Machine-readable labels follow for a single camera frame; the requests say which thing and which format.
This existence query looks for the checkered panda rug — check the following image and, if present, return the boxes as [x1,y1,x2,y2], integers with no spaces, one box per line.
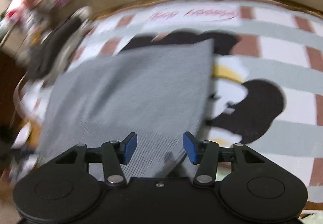
[13,0,323,217]

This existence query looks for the white folded garment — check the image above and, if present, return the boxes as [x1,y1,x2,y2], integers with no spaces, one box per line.
[45,7,94,81]

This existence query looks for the dark brown folded sweater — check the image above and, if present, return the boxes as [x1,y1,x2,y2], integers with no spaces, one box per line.
[25,16,89,80]

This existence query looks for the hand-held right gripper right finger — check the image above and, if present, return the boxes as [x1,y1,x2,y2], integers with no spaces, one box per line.
[183,131,266,187]

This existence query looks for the grey knit sweater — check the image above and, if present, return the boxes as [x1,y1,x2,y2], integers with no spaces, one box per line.
[38,38,215,179]

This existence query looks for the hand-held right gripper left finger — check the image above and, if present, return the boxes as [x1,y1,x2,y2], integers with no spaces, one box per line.
[54,132,138,187]

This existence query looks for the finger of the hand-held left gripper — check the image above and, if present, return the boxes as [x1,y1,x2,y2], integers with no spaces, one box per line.
[10,146,40,158]

